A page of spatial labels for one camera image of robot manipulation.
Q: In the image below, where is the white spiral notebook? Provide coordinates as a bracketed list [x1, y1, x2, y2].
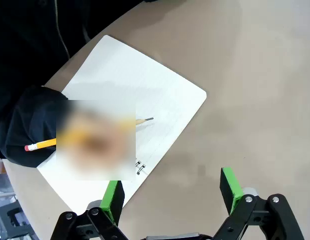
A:
[36, 34, 207, 213]

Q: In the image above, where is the person's torso black jacket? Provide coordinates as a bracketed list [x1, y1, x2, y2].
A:
[0, 0, 170, 161]

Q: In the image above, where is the yellow pencil with pink eraser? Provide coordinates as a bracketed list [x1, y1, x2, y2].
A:
[24, 116, 154, 152]

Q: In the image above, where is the person's right forearm black sleeve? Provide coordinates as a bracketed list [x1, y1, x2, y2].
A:
[0, 86, 73, 168]

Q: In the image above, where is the person's right hand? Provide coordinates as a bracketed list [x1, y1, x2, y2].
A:
[62, 109, 135, 176]

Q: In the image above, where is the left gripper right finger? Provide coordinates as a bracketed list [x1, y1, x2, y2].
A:
[212, 166, 305, 240]

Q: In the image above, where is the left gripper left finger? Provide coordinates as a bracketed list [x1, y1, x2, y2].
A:
[50, 179, 128, 240]

